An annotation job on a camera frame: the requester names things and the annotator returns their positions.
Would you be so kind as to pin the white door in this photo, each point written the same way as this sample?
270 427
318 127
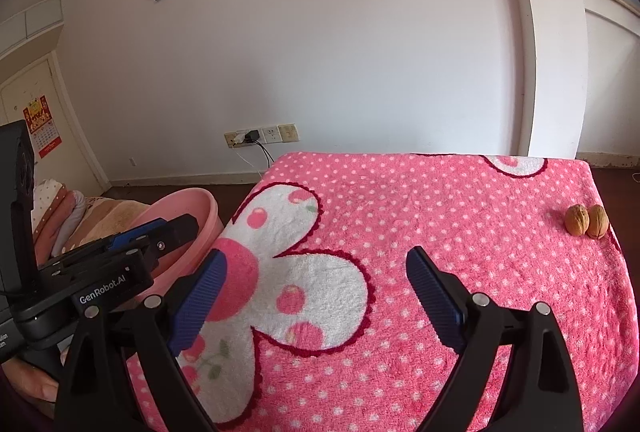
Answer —
75 137

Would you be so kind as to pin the white wall socket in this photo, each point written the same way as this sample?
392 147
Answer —
270 134

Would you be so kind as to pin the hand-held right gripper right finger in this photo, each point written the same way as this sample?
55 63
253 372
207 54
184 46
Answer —
431 293

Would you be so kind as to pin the white dotted pillow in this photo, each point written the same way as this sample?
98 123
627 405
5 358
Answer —
47 202

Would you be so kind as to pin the pink plastic basin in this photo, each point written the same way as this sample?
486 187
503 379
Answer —
200 217

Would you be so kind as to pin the white overhead cabinet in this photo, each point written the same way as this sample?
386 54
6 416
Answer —
30 24

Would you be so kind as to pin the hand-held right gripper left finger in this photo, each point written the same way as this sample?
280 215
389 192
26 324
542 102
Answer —
200 302

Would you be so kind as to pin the wall socket with charger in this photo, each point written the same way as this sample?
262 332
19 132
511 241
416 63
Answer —
232 139

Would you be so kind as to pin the beige blanket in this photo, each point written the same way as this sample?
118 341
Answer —
115 214

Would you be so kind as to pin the red wall calendar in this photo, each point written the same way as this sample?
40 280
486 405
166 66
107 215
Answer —
42 127

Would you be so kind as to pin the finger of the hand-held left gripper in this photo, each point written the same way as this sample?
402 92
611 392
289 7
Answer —
175 232
135 233

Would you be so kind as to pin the cream wall socket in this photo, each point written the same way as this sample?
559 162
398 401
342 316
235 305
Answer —
288 133

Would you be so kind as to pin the pink dotted flower blanket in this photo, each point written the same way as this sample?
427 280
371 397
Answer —
400 212

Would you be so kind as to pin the pink folded cloth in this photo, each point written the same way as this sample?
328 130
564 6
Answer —
67 222

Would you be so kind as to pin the black plug charger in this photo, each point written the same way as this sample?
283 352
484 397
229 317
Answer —
252 136

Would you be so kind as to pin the brown walnut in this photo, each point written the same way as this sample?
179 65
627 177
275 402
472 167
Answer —
598 222
576 219

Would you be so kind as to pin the person's left hand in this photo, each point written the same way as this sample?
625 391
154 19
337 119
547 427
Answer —
25 382

